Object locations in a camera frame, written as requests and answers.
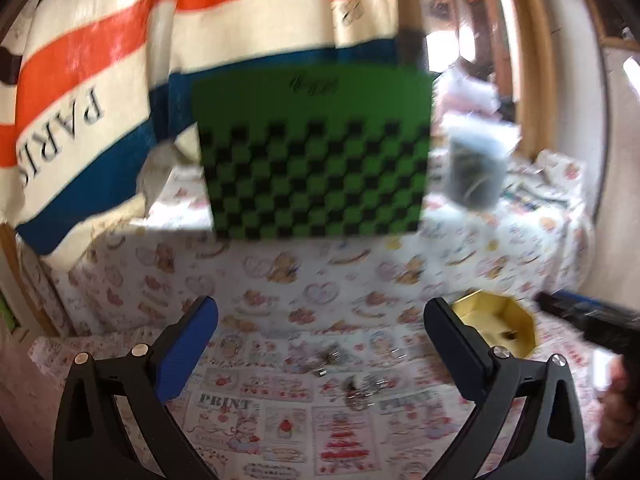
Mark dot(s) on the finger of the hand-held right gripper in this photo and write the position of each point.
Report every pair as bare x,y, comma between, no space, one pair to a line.
565,302

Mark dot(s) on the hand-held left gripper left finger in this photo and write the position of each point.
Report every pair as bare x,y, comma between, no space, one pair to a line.
184,355

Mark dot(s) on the person's right hand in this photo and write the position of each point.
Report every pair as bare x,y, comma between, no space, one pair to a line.
622,405

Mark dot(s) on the white tube light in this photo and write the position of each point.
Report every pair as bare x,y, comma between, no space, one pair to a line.
631,69

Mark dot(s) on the wooden window frame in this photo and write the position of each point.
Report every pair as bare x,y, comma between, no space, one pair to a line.
530,60

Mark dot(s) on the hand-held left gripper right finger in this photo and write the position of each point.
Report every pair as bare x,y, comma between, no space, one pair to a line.
457,351

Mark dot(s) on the small jewelry piece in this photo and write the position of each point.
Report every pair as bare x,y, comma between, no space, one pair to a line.
510,334

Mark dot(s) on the silver earring pair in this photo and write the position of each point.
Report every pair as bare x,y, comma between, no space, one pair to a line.
332,358

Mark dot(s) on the clear plastic jar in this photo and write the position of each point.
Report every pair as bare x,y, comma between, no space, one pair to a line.
475,165

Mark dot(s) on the green checkered board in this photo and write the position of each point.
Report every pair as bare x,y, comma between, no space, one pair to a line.
315,160

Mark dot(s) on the wooden wall shelf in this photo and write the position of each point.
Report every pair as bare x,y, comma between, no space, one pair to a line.
620,40

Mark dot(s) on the wooden pole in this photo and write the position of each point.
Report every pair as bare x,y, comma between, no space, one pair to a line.
409,10

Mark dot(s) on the striped curtain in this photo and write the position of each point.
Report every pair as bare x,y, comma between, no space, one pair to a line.
90,85

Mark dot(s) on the gold octagonal box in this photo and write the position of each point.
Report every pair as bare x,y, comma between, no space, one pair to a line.
492,312

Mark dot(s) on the printed tablecloth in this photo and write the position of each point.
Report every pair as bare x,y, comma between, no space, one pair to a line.
320,280

